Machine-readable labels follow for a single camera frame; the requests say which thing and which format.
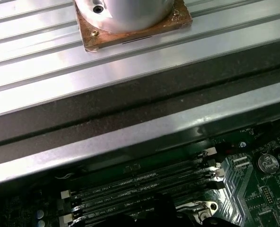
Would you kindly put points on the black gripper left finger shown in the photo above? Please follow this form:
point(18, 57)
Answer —
point(154, 217)

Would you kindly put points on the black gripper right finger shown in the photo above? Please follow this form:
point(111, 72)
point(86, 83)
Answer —
point(170, 217)

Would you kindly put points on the thin metal locking lever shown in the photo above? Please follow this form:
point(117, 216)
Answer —
point(187, 208)

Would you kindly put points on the CPU socket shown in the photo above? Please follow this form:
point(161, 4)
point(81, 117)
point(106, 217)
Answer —
point(207, 208)

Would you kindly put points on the green motherboard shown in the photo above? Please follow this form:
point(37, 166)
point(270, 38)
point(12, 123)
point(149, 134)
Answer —
point(248, 196)

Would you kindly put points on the silver coin battery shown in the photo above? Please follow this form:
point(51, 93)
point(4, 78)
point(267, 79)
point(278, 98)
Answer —
point(268, 163)

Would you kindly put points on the black open PC case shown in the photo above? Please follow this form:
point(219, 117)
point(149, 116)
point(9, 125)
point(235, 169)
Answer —
point(130, 78)

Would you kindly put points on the brown square base plate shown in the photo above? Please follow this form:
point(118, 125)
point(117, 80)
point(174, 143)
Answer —
point(130, 37)

